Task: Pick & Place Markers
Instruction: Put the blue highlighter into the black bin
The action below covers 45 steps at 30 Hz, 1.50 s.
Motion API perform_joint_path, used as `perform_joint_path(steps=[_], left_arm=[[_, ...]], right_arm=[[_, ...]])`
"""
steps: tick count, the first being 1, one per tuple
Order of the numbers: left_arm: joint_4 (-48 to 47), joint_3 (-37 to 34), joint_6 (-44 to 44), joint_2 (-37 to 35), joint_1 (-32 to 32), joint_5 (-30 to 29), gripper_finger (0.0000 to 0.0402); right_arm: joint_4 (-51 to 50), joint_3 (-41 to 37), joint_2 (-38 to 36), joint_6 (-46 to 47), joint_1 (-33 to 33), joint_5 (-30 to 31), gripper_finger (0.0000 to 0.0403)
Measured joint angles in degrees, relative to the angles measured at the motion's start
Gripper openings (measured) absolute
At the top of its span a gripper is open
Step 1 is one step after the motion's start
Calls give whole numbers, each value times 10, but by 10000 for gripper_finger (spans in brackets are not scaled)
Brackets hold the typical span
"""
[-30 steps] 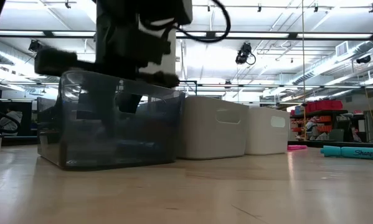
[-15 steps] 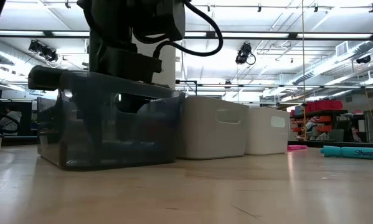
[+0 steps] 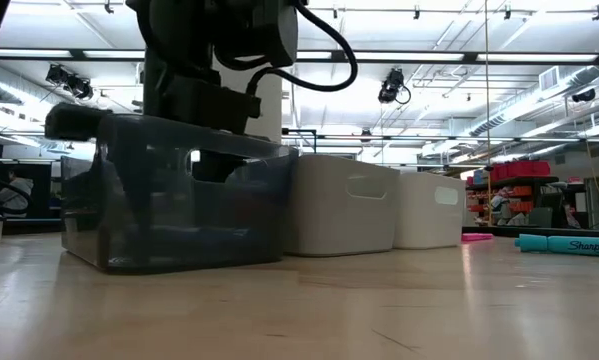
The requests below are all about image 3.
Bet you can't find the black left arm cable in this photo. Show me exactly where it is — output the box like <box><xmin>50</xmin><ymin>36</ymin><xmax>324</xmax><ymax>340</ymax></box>
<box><xmin>212</xmin><ymin>0</ymin><xmax>359</xmax><ymax>96</ymax></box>

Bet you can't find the smoky dark transparent bin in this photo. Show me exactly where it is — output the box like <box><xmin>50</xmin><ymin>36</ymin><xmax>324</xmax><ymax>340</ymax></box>
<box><xmin>59</xmin><ymin>112</ymin><xmax>300</xmax><ymax>275</ymax></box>

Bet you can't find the black bent pipe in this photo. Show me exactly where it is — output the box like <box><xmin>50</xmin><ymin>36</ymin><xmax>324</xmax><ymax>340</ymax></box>
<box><xmin>281</xmin><ymin>126</ymin><xmax>319</xmax><ymax>155</ymax></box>

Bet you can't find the white cylinder lamp wooden base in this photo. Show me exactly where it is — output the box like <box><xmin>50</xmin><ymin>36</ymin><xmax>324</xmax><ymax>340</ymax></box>
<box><xmin>211</xmin><ymin>54</ymin><xmax>284</xmax><ymax>145</ymax></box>

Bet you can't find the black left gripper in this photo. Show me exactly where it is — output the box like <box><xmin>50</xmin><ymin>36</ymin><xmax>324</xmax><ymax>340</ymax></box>
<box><xmin>44</xmin><ymin>78</ymin><xmax>264</xmax><ymax>262</ymax></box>

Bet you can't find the black ceiling dome device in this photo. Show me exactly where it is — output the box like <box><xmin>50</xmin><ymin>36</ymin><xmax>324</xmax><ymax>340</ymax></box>
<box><xmin>571</xmin><ymin>87</ymin><xmax>598</xmax><ymax>104</ymax></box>

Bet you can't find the person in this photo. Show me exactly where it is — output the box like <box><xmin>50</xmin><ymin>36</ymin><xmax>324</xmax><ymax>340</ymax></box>
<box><xmin>0</xmin><ymin>169</ymin><xmax>34</xmax><ymax>217</ymax></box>

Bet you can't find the teal highlighter marker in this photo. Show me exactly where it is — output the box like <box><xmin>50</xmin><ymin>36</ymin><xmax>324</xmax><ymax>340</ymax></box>
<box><xmin>513</xmin><ymin>233</ymin><xmax>599</xmax><ymax>259</ymax></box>

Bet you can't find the black partition panel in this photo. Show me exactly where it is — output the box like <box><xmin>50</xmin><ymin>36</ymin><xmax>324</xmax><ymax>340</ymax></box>
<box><xmin>0</xmin><ymin>160</ymin><xmax>53</xmax><ymax>221</ymax></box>

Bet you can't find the shelf rack with red bins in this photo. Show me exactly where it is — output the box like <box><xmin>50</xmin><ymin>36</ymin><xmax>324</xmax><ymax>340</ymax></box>
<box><xmin>463</xmin><ymin>159</ymin><xmax>560</xmax><ymax>227</ymax></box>

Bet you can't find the silver ceiling duct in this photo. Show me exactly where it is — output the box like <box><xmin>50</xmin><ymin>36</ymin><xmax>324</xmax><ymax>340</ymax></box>
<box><xmin>471</xmin><ymin>64</ymin><xmax>599</xmax><ymax>137</ymax></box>

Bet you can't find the thin hanging yellow cord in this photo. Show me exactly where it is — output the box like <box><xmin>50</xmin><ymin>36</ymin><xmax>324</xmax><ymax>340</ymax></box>
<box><xmin>482</xmin><ymin>0</ymin><xmax>493</xmax><ymax>226</ymax></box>

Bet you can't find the black overhead beam with lights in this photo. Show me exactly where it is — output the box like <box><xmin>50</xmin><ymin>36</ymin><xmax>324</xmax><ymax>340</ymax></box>
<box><xmin>0</xmin><ymin>46</ymin><xmax>599</xmax><ymax>65</ymax></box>

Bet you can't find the grey plastic bin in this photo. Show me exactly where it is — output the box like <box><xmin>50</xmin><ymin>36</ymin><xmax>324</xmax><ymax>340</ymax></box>
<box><xmin>283</xmin><ymin>153</ymin><xmax>402</xmax><ymax>258</ymax></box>

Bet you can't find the black hanging camera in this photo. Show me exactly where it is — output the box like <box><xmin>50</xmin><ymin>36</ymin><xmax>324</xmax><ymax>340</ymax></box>
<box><xmin>377</xmin><ymin>67</ymin><xmax>413</xmax><ymax>106</ymax></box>

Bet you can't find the white plastic bin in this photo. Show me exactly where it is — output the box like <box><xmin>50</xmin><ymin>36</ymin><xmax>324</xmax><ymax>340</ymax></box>
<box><xmin>392</xmin><ymin>171</ymin><xmax>465</xmax><ymax>250</ymax></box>

